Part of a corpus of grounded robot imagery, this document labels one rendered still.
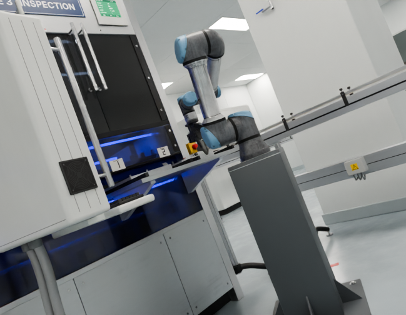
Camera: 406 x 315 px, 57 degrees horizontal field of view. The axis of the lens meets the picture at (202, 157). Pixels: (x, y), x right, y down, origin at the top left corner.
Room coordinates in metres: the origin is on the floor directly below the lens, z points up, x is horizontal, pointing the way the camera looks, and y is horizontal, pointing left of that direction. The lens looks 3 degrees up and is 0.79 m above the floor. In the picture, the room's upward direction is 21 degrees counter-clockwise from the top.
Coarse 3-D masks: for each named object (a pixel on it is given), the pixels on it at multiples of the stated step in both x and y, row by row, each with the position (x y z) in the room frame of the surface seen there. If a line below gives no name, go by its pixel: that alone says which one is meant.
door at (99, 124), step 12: (48, 36) 1.92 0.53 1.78; (60, 36) 1.97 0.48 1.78; (72, 36) 2.02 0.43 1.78; (72, 48) 2.00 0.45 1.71; (60, 60) 1.94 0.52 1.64; (72, 60) 1.98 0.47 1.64; (60, 72) 1.92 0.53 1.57; (84, 72) 2.02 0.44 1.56; (84, 84) 2.00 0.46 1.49; (72, 96) 1.93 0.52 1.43; (84, 96) 1.98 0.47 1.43; (96, 96) 2.03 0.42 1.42; (96, 108) 2.01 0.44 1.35; (96, 120) 1.99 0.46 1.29; (84, 132) 1.92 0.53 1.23; (96, 132) 1.97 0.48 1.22
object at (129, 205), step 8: (136, 200) 1.43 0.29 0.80; (144, 200) 1.46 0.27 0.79; (152, 200) 1.50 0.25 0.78; (112, 208) 1.38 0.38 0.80; (120, 208) 1.35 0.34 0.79; (128, 208) 1.38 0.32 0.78; (96, 216) 1.36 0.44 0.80; (104, 216) 1.39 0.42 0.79; (112, 216) 1.38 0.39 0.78; (80, 224) 1.35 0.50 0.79; (88, 224) 1.33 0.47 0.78; (56, 232) 1.56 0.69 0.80; (64, 232) 1.41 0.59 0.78
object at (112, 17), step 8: (96, 0) 2.18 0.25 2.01; (104, 0) 2.22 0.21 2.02; (112, 0) 2.27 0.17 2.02; (96, 8) 2.16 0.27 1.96; (104, 8) 2.21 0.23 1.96; (112, 8) 2.25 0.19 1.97; (120, 8) 2.29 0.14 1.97; (96, 16) 2.15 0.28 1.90; (104, 16) 2.19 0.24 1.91; (112, 16) 2.23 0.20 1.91; (120, 16) 2.28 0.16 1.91; (104, 24) 2.18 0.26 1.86; (112, 24) 2.22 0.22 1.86; (120, 24) 2.26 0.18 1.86
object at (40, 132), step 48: (0, 48) 1.19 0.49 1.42; (48, 48) 1.30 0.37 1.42; (0, 96) 1.23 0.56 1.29; (48, 96) 1.24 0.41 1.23; (0, 144) 1.29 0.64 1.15; (48, 144) 1.19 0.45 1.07; (0, 192) 1.34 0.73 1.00; (48, 192) 1.20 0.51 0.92; (96, 192) 1.28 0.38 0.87; (0, 240) 1.40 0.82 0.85
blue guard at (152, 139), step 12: (132, 132) 2.12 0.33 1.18; (144, 132) 2.18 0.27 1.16; (156, 132) 2.25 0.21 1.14; (108, 144) 1.99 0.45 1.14; (120, 144) 2.05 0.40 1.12; (132, 144) 2.10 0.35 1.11; (144, 144) 2.16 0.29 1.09; (156, 144) 2.22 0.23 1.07; (168, 144) 2.29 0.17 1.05; (96, 156) 1.93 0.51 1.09; (108, 156) 1.97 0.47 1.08; (120, 156) 2.03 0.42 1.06; (132, 156) 2.08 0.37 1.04; (144, 156) 2.14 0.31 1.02; (156, 156) 2.20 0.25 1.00; (96, 168) 1.91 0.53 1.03
